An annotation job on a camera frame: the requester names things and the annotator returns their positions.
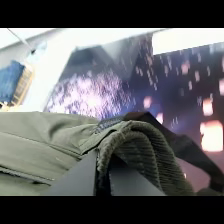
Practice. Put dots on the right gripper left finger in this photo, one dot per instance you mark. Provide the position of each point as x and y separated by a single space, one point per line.
81 180

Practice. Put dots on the blue garment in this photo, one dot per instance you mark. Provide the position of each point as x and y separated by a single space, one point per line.
9 81

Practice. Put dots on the olive green jacket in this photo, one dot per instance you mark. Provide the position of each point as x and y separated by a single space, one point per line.
40 146

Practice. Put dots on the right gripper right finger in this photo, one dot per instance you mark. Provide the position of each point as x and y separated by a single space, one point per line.
128 183

